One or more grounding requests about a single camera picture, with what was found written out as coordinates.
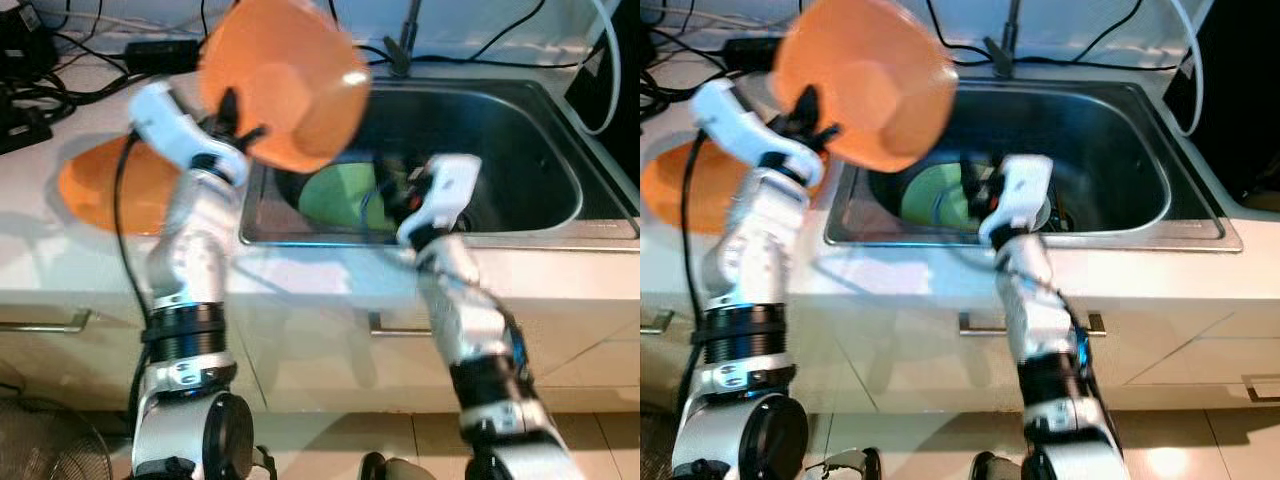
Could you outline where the green plate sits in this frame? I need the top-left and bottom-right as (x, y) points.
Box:
(296, 162), (403, 234)
(899, 162), (991, 229)

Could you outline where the black power adapter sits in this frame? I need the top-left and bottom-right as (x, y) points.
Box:
(722, 37), (791, 71)
(124, 38), (202, 74)

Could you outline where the stainless steel sink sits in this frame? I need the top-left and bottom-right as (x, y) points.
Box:
(823, 77), (1244, 253)
(237, 77), (641, 253)

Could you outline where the dark sink faucet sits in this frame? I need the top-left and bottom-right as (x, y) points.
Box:
(982, 0), (1023, 79)
(383, 0), (423, 79)

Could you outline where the white sink cabinet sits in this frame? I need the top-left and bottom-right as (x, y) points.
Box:
(640, 245), (1280, 413)
(0, 245), (641, 416)

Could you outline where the black electronic device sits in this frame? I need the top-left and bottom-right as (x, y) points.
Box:
(0, 0), (76, 156)

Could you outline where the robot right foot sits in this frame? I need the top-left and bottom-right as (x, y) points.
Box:
(973, 452), (1023, 480)
(358, 452), (438, 480)

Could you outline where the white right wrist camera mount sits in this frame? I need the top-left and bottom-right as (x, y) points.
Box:
(977, 154), (1054, 251)
(396, 153), (484, 251)

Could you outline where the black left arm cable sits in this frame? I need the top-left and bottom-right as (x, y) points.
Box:
(680, 135), (706, 421)
(112, 130), (151, 421)

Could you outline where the black counter cable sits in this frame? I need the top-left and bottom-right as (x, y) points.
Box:
(355, 45), (593, 71)
(950, 45), (1181, 71)

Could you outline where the white hose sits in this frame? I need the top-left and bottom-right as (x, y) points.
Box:
(572, 0), (624, 138)
(1163, 0), (1208, 138)

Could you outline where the wire fan guard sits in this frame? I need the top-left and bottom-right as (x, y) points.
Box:
(0, 395), (113, 480)

